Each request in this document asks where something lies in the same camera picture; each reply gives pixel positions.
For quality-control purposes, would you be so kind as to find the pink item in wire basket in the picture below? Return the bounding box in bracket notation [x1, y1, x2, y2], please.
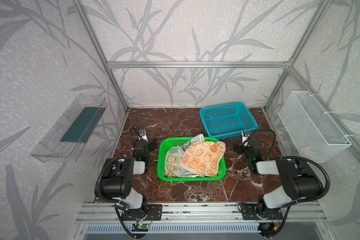
[299, 147, 314, 159]

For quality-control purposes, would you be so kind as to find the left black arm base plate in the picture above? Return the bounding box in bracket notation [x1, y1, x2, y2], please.
[122, 204, 163, 221]

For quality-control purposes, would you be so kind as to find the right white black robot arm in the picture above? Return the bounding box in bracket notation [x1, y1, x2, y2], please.
[233, 140, 331, 220]

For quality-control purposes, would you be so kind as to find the green lit circuit board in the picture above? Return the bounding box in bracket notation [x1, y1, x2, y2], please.
[131, 223, 150, 232]

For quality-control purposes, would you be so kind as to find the green plastic basket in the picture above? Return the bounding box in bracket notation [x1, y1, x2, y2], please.
[157, 135, 226, 182]

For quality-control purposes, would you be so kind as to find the white wire mesh basket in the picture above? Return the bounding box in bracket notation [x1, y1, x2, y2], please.
[278, 91, 352, 163]

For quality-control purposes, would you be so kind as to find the clear plastic wall shelf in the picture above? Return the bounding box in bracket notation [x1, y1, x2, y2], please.
[31, 94, 108, 163]

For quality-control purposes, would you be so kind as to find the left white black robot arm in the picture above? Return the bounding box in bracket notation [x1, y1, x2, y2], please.
[95, 139, 158, 220]

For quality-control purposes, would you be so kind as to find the teal plastic basket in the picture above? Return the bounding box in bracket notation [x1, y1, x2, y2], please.
[200, 103, 259, 140]

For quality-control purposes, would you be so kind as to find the right wired connector board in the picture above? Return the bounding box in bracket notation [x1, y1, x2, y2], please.
[258, 223, 280, 233]

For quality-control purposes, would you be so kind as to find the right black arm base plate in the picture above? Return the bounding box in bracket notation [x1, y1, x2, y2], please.
[238, 203, 284, 221]

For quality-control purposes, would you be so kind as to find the blue bunny towel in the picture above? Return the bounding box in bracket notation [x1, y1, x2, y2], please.
[165, 134, 205, 178]

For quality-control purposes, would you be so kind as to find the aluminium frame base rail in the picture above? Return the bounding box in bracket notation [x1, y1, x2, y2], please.
[69, 202, 336, 240]

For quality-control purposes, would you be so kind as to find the orange bunny towel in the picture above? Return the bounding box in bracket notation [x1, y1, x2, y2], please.
[179, 141, 226, 177]

